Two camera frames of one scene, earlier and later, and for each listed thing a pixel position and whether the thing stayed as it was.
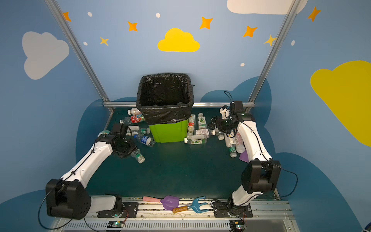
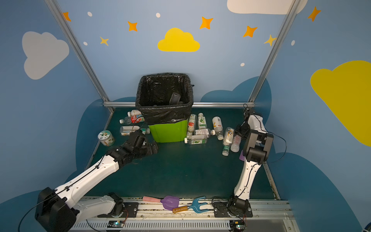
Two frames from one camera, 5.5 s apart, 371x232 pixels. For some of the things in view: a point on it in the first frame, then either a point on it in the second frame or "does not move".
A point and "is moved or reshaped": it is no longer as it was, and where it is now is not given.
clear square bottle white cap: [195, 139] does not move
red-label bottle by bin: [134, 111] does not move
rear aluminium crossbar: [246, 103] does not move
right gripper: [223, 126] → [242, 131]
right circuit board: [237, 225] does not move
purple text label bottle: [206, 131] does not move
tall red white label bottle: [191, 126] does not move
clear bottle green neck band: [138, 156] is moved or reshaped
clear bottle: [231, 143] is moved or reshaped
